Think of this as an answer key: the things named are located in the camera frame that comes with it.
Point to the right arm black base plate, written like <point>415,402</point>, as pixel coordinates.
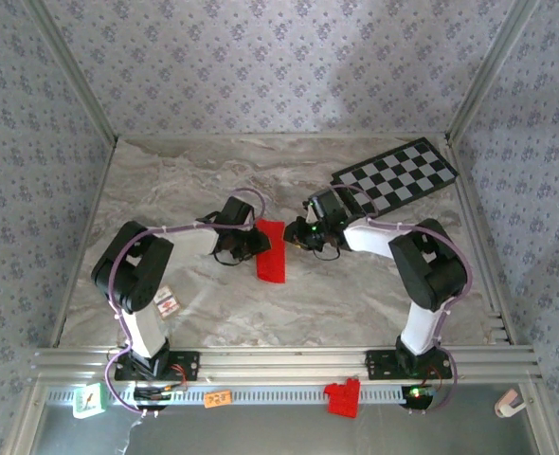
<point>381,365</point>

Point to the small printed card packet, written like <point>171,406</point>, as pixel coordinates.
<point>168,303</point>

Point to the red plastic piece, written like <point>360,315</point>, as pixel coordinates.
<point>272,265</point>

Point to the green white card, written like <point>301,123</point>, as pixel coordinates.
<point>89,401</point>

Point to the orange paper tag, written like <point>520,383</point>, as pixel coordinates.
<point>218,399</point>

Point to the aluminium table side rail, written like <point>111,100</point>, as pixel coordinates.
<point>483,246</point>
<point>83,242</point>

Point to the black grey chessboard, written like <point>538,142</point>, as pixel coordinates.
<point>402,175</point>

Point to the white plastic hook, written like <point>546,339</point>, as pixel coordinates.
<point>509,404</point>

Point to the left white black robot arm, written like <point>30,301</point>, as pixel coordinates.
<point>144,327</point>

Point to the long aluminium mounting rail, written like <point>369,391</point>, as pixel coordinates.
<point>279,362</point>

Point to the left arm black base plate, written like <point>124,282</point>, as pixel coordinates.
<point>187,366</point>

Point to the grey metal sheet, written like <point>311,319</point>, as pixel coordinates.
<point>284,436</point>

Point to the aluminium frame post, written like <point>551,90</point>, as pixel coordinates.
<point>71,71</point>
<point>492,71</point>

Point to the red toy brick block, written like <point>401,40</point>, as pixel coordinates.
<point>343,400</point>

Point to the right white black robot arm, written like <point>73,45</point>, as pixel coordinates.
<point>421,327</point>

